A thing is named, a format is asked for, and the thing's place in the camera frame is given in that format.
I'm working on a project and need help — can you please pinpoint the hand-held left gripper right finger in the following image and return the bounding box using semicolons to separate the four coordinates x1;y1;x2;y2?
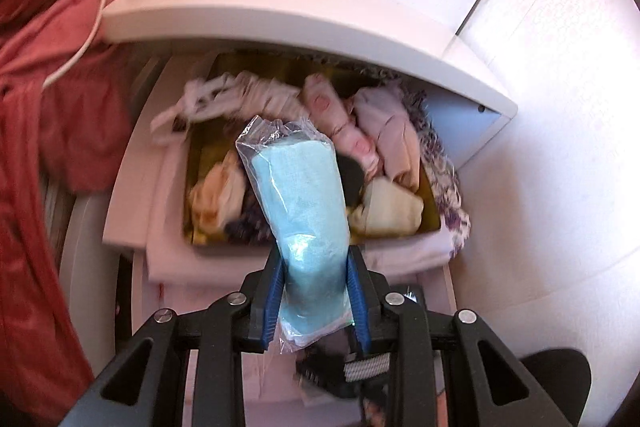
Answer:
347;247;573;427

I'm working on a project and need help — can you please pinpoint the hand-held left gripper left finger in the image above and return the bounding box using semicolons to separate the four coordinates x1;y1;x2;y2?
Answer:
60;249;285;427

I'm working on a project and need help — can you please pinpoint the navy gold lace garment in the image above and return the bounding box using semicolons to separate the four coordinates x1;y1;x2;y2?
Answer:
222;202;281;244

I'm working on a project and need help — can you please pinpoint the teal cloth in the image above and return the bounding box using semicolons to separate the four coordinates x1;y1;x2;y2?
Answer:
235;114;357;354

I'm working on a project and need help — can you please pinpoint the pale yellow garment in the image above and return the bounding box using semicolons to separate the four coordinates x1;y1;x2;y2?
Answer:
347;178;426;239

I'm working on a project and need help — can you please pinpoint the cream garment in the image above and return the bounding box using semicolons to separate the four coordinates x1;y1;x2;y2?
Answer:
187;151;253;235

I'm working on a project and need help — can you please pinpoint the pale pink garment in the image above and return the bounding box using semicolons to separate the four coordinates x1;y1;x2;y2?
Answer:
349;86;423;188

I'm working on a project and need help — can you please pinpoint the pink printed white garment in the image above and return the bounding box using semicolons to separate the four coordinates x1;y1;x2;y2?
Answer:
301;73;383;175

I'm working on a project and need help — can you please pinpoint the white strappy lace garment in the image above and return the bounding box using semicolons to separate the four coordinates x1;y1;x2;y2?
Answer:
149;71;303;146

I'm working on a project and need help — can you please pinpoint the brown box with gold lining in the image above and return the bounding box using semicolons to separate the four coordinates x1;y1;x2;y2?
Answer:
181;49;444;249

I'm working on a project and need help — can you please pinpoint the printed paper drawer lining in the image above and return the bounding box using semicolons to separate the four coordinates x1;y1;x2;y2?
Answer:
242;347;311;427

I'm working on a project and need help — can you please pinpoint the white purple-flowered folded blanket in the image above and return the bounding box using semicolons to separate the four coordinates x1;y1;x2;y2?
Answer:
145;82;472;290

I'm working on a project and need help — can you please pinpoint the white flower-patterned nightstand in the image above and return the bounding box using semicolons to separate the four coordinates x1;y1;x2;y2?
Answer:
100;0;523;172

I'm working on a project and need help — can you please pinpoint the white bed frame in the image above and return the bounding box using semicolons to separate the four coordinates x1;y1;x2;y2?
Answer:
45;187;131;373

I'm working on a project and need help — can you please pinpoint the white controller cable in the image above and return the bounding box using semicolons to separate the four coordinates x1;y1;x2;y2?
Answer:
41;0;108;90

